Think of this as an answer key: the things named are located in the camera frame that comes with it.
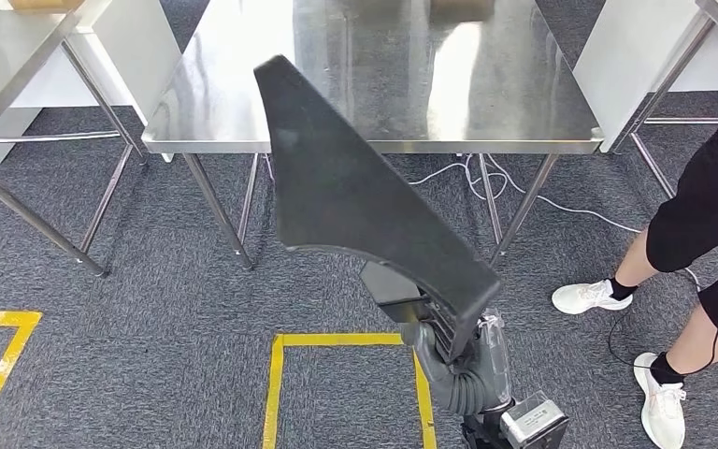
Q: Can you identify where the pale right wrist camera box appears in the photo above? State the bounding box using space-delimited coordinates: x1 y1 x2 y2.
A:
498 390 570 449

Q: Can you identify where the white floor cable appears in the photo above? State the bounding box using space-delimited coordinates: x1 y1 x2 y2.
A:
408 152 702 293

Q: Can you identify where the person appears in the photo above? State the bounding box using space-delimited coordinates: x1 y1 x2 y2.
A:
551 83 718 449

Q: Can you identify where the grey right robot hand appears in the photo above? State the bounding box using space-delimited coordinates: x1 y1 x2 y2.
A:
398 308 513 407

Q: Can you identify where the stainless steel workbench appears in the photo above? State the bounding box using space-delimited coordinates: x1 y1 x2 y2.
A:
141 0 606 272

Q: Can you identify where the black plastic plate bracket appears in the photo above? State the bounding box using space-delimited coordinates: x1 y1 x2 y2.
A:
253 54 503 365

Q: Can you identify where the brown cardboard box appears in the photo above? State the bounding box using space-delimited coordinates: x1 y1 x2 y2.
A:
7 0 86 14

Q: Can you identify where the yellow floor tape square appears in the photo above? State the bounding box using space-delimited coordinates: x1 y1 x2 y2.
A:
0 310 44 449
262 332 438 449

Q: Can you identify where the white cabinet block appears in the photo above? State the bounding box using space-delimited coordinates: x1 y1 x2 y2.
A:
572 0 718 154
0 0 185 167

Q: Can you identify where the thin black floor cable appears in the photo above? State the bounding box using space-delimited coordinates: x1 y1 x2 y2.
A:
608 291 718 377

